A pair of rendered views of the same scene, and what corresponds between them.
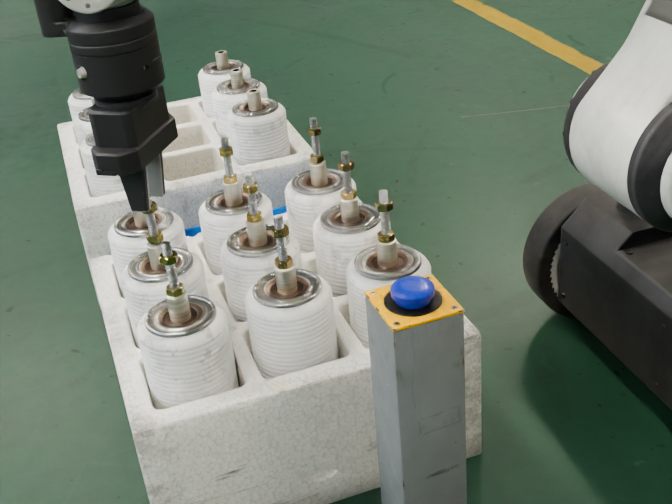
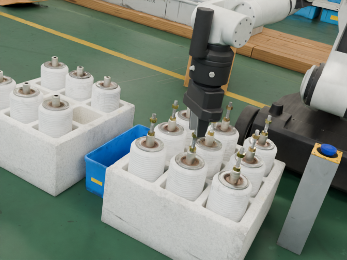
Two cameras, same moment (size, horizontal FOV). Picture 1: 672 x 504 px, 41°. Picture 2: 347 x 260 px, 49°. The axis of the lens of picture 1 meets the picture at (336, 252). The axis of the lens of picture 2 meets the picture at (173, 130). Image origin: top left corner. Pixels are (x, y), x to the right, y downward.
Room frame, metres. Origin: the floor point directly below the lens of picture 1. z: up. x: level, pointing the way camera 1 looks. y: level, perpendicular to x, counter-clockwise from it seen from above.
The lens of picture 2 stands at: (0.43, 0.85, 0.75)
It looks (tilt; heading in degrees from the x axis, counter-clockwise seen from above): 27 degrees down; 311
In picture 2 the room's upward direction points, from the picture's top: 10 degrees clockwise
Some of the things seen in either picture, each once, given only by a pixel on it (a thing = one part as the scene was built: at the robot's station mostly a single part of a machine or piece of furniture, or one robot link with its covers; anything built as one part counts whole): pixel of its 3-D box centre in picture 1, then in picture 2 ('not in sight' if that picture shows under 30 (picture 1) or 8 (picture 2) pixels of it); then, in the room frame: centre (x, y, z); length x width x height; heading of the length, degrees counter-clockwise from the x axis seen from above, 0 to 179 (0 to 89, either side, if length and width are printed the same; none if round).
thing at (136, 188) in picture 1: (133, 186); (203, 126); (0.89, 0.21, 0.36); 0.03 x 0.02 x 0.06; 71
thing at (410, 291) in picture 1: (412, 295); (328, 150); (0.69, -0.07, 0.32); 0.04 x 0.04 x 0.02
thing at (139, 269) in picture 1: (160, 265); (189, 161); (0.92, 0.20, 0.25); 0.08 x 0.08 x 0.01
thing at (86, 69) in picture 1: (124, 99); (205, 85); (0.92, 0.21, 0.45); 0.13 x 0.10 x 0.12; 161
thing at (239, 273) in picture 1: (267, 305); (202, 171); (0.95, 0.09, 0.16); 0.10 x 0.10 x 0.18
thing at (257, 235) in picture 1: (256, 231); (209, 139); (0.95, 0.09, 0.26); 0.02 x 0.02 x 0.03
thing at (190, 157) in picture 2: (158, 255); (190, 157); (0.92, 0.20, 0.26); 0.02 x 0.02 x 0.03
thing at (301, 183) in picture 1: (319, 182); (189, 115); (1.10, 0.01, 0.25); 0.08 x 0.08 x 0.01
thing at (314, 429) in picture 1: (274, 350); (197, 190); (0.95, 0.09, 0.09); 0.39 x 0.39 x 0.18; 17
